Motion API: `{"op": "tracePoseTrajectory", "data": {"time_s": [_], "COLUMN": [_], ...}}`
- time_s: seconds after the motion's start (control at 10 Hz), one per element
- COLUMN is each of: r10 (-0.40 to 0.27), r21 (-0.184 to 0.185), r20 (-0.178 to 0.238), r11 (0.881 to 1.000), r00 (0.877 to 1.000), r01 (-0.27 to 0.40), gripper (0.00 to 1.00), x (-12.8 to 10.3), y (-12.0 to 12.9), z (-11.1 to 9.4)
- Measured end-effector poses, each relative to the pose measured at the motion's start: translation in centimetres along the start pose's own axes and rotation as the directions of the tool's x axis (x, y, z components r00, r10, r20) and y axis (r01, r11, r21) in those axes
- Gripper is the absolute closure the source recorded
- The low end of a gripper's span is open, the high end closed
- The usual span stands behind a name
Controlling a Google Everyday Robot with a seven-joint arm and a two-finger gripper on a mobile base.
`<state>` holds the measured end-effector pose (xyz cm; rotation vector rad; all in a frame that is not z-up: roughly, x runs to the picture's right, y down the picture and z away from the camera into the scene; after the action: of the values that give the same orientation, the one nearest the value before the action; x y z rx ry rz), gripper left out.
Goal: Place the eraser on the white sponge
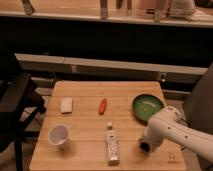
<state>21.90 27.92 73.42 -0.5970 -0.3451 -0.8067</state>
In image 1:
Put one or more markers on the white gripper black tip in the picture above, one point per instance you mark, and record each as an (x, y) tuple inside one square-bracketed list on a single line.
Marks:
[(149, 143)]

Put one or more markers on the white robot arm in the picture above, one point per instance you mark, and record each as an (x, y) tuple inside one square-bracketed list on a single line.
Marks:
[(165, 125)]

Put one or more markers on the orange carrot-shaped eraser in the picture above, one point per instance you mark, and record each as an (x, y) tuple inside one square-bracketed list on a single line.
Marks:
[(102, 106)]

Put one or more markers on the white sponge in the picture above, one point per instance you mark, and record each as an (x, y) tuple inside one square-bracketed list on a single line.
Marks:
[(66, 105)]

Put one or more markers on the dark grey chair right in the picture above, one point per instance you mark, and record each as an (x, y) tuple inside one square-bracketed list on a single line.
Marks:
[(198, 107)]

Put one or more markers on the white paper cup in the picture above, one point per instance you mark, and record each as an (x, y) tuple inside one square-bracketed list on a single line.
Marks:
[(59, 136)]

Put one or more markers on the black chair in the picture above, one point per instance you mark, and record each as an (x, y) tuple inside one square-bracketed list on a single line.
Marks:
[(19, 104)]

